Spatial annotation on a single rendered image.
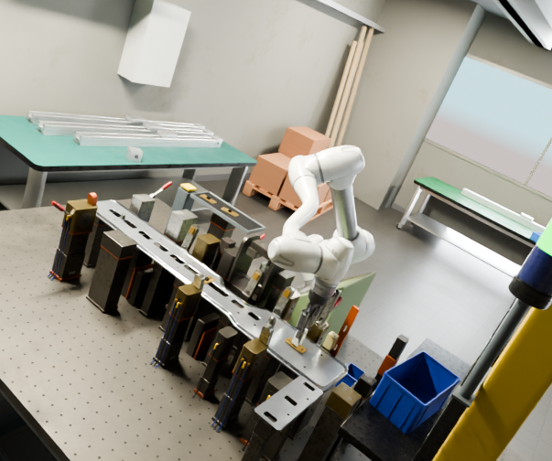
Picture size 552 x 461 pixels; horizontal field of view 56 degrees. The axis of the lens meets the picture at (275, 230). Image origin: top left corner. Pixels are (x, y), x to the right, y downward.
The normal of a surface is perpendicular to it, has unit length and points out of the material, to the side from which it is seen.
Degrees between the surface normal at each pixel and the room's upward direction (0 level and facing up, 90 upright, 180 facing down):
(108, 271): 90
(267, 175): 90
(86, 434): 0
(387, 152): 90
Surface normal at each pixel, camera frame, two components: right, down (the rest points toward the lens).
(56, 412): 0.36, -0.86
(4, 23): 0.76, 0.49
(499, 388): -0.54, 0.13
